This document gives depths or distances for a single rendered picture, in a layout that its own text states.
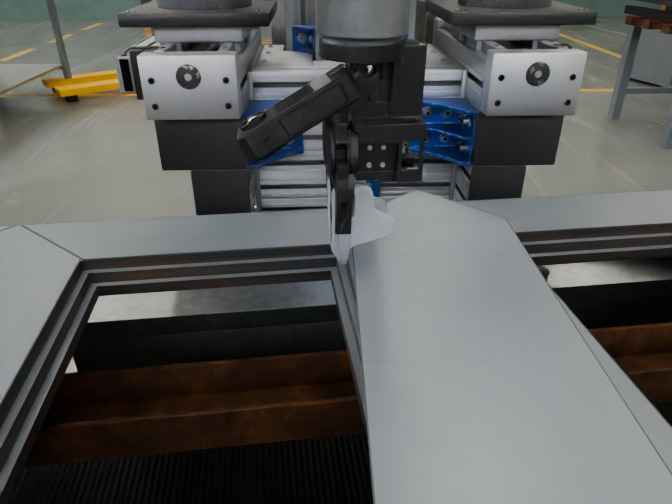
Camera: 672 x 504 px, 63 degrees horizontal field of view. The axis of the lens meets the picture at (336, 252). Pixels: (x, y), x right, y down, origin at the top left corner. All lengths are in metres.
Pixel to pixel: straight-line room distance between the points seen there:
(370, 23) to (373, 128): 0.08
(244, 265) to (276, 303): 0.22
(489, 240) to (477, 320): 0.15
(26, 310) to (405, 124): 0.36
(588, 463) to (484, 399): 0.07
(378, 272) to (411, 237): 0.08
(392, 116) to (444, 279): 0.16
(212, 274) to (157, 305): 0.25
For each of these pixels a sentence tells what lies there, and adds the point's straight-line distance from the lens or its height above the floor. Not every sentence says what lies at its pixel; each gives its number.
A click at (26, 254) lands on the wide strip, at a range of 0.64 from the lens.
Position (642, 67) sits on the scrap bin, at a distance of 6.01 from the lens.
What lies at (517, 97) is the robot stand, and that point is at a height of 0.93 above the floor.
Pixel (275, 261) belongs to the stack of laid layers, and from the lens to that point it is 0.58.
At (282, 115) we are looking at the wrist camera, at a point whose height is 1.00.
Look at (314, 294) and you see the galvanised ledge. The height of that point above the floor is 0.68.
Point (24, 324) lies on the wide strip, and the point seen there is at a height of 0.85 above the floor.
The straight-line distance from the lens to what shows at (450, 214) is 0.66.
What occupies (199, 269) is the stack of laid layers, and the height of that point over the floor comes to 0.83.
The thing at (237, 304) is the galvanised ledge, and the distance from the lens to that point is 0.80.
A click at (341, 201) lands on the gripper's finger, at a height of 0.93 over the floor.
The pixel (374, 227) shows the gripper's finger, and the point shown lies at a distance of 0.52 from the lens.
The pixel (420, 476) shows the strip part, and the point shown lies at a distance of 0.36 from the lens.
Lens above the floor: 1.13
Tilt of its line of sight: 29 degrees down
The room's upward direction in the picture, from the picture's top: straight up
